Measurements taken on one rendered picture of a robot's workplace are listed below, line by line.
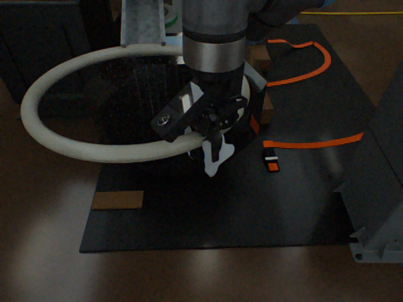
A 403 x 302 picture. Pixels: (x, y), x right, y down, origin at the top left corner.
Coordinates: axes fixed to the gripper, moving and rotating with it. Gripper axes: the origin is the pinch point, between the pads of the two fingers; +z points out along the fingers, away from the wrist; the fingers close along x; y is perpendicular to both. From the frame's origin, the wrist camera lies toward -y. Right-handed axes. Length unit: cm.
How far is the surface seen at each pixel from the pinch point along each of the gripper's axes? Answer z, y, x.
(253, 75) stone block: 18, 61, 47
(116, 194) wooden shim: 80, 1, 74
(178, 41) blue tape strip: 3, 34, 61
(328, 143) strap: 75, 122, 35
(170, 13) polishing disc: -3, 38, 74
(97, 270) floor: 86, -22, 44
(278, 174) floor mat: 78, 80, 35
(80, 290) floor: 87, -31, 39
